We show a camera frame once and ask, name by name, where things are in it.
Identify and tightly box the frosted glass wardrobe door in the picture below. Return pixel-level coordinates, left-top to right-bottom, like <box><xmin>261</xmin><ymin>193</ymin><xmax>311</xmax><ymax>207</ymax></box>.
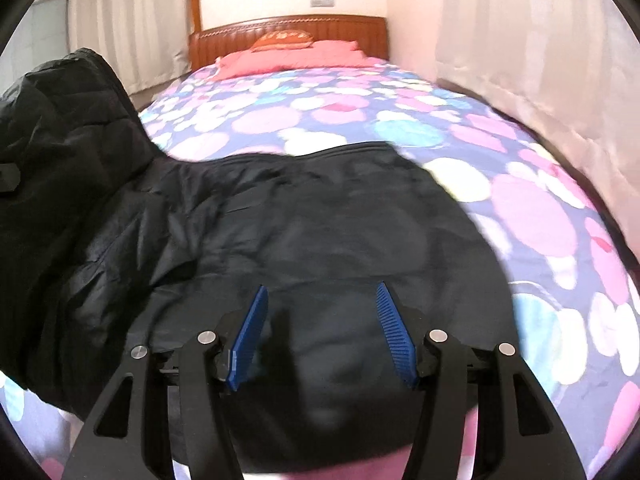
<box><xmin>0</xmin><ymin>0</ymin><xmax>70</xmax><ymax>92</ymax></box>

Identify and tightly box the wooden headboard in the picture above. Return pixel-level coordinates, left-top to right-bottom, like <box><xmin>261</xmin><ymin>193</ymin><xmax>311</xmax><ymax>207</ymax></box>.
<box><xmin>188</xmin><ymin>13</ymin><xmax>391</xmax><ymax>73</ymax></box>

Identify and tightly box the orange embroidered cushion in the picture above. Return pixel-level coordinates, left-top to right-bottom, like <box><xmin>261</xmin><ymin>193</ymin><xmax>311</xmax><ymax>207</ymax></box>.
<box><xmin>250</xmin><ymin>29</ymin><xmax>314</xmax><ymax>52</ymax></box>

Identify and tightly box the wall socket panel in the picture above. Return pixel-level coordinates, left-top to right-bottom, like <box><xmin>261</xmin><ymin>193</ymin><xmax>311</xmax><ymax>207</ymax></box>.
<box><xmin>310</xmin><ymin>0</ymin><xmax>335</xmax><ymax>8</ymax></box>

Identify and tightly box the colourful polka dot bedspread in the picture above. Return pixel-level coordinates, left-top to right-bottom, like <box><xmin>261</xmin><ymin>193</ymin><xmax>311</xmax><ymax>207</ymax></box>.
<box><xmin>1</xmin><ymin>63</ymin><xmax>639</xmax><ymax>479</ymax></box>

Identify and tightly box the white side curtain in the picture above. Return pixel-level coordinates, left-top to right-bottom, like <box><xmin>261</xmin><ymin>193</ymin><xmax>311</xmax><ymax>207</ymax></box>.
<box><xmin>434</xmin><ymin>0</ymin><xmax>640</xmax><ymax>256</ymax></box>

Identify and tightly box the black puffer jacket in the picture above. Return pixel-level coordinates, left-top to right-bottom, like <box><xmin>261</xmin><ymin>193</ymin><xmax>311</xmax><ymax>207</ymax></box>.
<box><xmin>1</xmin><ymin>50</ymin><xmax>518</xmax><ymax>473</ymax></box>

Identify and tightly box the red pillow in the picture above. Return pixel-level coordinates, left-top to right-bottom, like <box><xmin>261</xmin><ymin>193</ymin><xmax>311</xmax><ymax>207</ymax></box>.
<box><xmin>213</xmin><ymin>40</ymin><xmax>384</xmax><ymax>80</ymax></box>

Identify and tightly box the white window curtain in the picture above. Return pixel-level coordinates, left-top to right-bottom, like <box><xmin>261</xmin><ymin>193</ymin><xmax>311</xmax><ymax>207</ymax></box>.
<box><xmin>67</xmin><ymin>0</ymin><xmax>190</xmax><ymax>94</ymax></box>

